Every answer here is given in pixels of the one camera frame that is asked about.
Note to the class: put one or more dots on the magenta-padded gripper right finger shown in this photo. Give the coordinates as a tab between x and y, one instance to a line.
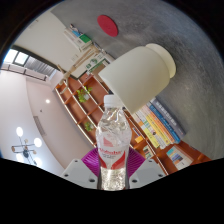
146	174

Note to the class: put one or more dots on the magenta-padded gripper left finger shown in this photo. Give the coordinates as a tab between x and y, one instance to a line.
80	174

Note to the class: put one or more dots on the clear plastic water bottle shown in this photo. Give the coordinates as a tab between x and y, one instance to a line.
113	156

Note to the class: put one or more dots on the multi-bulb ceiling lamp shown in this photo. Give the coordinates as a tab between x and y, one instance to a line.
26	146

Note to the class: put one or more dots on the wooden shelf unit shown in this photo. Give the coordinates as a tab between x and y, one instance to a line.
81	110

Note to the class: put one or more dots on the cream ceramic mug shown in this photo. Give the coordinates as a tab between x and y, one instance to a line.
138	76

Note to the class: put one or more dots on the wooden artist mannequin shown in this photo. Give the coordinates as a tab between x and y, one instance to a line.
80	63

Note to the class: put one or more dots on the tall green-white carton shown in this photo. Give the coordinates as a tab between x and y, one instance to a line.
96	63

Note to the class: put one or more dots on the grey curtain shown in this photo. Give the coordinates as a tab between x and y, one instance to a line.
38	66

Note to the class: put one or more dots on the window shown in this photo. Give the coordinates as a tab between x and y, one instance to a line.
15	57

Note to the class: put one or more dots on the small green-white box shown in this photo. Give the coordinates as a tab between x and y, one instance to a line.
85	38

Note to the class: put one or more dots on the flat round red coaster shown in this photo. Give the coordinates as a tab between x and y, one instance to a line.
107	25

